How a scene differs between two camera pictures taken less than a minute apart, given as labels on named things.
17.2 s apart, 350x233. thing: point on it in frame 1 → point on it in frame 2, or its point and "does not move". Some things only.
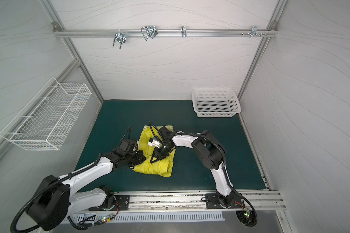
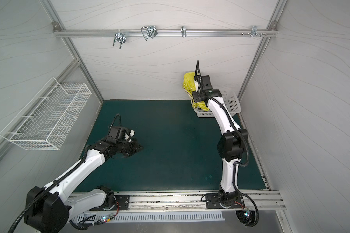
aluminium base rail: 173,202 does not move
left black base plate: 122,203 does not move
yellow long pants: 163,166 → 189,84
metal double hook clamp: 149,30 does not move
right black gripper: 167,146 → 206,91
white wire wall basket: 46,121 does not move
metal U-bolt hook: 119,36 does not move
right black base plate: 212,202 does not move
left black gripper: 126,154 → 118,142
